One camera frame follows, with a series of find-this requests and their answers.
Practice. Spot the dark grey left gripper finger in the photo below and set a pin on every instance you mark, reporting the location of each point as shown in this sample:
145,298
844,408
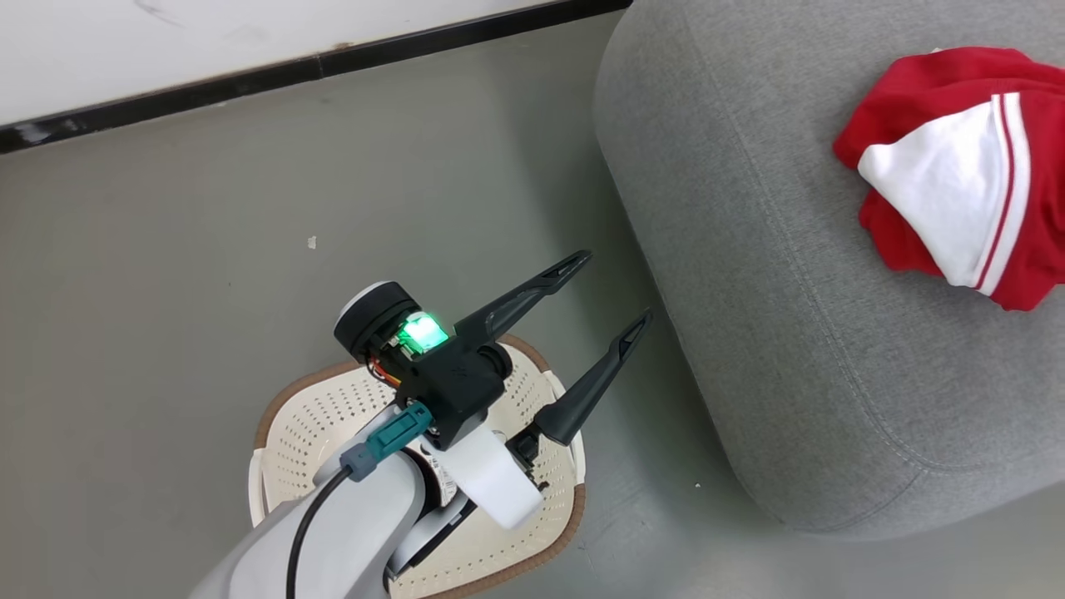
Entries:
516,301
591,387

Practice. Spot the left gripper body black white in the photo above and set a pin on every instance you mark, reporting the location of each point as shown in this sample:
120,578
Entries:
462,378

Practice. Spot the red jersey with white stripes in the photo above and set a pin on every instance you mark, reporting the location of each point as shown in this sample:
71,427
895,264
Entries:
957,191

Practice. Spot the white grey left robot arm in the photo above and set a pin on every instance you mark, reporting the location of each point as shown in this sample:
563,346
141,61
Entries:
349,532

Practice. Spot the grey fabric sofa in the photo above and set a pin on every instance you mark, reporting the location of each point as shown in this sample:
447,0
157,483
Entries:
790,291

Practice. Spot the cream perforated laundry basket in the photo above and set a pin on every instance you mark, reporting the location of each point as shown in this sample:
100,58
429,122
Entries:
324,416

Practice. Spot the black baseboard strip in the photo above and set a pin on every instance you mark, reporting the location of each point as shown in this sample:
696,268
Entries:
250,79

